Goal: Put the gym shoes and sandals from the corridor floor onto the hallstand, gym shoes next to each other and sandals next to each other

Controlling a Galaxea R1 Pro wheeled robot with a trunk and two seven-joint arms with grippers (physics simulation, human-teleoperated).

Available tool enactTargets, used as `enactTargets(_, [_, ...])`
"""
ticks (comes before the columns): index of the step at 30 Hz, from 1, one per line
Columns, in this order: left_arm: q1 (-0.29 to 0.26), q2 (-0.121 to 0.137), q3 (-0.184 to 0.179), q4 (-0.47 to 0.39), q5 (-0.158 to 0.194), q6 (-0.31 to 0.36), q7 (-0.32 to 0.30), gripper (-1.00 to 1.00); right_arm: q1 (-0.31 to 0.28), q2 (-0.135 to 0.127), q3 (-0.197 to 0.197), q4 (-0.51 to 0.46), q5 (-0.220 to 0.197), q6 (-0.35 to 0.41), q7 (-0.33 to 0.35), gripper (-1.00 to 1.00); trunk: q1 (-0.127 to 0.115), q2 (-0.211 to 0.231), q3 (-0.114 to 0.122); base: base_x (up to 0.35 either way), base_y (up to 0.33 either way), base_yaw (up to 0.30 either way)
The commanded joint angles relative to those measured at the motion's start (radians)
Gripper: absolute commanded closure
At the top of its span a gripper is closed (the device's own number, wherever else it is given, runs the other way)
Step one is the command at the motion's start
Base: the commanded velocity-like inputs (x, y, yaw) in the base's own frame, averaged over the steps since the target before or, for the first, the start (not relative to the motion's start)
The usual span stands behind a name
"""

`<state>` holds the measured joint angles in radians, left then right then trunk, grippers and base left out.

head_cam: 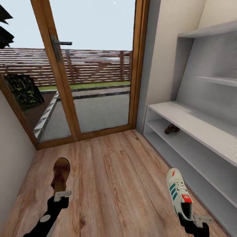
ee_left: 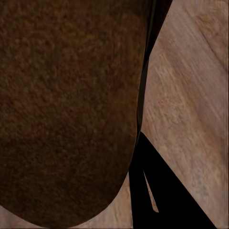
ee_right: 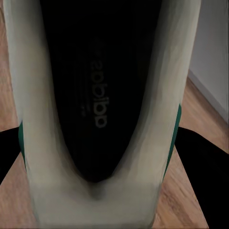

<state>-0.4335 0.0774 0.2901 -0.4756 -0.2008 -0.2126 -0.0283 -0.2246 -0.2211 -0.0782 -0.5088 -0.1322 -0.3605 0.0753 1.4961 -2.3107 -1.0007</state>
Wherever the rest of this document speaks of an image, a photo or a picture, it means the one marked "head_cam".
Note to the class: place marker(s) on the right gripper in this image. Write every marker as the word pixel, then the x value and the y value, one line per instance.
pixel 191 228

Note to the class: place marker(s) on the gym shoe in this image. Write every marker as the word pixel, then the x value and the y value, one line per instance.
pixel 181 200

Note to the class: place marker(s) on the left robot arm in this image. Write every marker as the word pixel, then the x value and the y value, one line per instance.
pixel 47 223

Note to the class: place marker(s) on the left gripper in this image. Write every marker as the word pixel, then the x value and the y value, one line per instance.
pixel 63 203

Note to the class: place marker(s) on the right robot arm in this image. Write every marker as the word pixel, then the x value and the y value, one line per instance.
pixel 198 227

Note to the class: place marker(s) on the door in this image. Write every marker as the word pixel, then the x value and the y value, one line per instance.
pixel 71 69

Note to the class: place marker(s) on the sandal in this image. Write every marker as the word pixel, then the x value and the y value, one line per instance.
pixel 171 129
pixel 61 172

